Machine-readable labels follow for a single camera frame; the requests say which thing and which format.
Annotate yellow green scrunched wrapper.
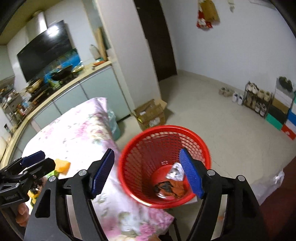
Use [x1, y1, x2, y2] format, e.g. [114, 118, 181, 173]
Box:
[28, 185, 43, 207]

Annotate green snack packet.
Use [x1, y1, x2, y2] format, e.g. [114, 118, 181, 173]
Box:
[46, 170, 60, 179]

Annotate brown paper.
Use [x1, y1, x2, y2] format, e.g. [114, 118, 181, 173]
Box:
[154, 179, 186, 199]

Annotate white purple snack pouch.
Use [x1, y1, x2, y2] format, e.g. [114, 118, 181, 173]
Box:
[166, 163, 185, 181]

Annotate kitchen counter cabinets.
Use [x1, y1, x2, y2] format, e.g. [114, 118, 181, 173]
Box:
[1, 61, 130, 168]

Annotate person's left hand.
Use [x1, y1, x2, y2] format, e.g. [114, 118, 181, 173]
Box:
[14, 176, 48, 227]

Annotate metal spice rack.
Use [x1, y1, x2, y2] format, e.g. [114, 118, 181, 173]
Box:
[1, 85, 23, 126]

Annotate pink floral tablecloth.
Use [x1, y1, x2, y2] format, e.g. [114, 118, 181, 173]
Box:
[22, 97, 174, 240]

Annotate golden pan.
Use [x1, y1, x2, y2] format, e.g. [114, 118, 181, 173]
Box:
[26, 78, 44, 93]

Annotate red plastic mesh basket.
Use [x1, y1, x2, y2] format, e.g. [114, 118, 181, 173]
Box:
[117, 125, 211, 209]

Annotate black wok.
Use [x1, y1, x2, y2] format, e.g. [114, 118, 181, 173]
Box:
[51, 65, 73, 81]

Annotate stacked shoe boxes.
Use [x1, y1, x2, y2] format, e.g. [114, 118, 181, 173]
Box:
[265, 76, 295, 140]

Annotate black shoe rack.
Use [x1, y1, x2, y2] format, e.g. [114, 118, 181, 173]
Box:
[243, 81, 273, 118]

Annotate black range hood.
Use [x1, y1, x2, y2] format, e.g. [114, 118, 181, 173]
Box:
[17, 21, 73, 82]

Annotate translucent plastic jug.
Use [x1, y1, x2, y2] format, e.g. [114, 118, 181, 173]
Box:
[89, 45, 101, 60]

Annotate cardboard box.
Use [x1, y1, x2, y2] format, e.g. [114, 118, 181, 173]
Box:
[131, 99, 167, 131]

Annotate wooden cutting board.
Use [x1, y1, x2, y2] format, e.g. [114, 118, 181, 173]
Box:
[96, 28, 108, 61]

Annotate red hanging bag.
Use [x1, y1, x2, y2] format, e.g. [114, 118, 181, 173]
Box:
[197, 0, 213, 30]

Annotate brown hanging paper bag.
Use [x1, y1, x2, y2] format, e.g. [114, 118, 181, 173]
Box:
[202, 1, 220, 22]

